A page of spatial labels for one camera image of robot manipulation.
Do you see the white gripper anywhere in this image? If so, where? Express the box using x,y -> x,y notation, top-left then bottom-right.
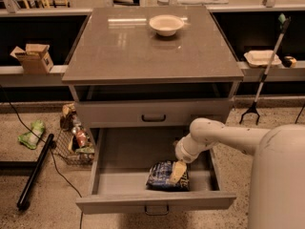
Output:
169,135 -> 200,184

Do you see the blue chip bag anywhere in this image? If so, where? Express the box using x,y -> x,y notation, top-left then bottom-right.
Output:
146,160 -> 190,192

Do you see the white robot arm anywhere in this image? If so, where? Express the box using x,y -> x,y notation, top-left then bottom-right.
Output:
175,118 -> 305,229

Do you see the closed grey top drawer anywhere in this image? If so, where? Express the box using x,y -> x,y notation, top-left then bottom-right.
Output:
75,99 -> 233,128

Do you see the open grey middle drawer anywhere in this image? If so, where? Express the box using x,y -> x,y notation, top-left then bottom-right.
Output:
76,127 -> 236,216

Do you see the grey drawer cabinet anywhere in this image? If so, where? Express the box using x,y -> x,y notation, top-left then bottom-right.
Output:
61,5 -> 245,216

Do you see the green snack bag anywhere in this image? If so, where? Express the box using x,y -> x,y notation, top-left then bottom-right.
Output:
17,120 -> 45,150

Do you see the white takeout tray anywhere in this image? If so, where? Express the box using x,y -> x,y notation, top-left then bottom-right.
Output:
244,50 -> 273,68

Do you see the white paper bowl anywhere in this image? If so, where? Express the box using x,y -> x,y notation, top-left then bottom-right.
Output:
149,14 -> 184,36

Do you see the yellow tape measure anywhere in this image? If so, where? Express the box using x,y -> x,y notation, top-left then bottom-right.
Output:
282,56 -> 296,68

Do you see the open cardboard box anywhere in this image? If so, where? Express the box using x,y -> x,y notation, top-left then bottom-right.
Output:
10,44 -> 53,74

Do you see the grabber reacher tool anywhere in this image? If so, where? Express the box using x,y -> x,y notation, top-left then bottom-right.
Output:
239,13 -> 291,124

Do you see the wire basket with snacks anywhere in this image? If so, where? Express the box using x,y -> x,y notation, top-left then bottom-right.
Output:
56,103 -> 94,165

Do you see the black metal frame leg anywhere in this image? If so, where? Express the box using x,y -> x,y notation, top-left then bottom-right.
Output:
0,134 -> 55,211

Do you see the black floor cable left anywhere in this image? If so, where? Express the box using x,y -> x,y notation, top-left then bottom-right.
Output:
0,83 -> 84,229

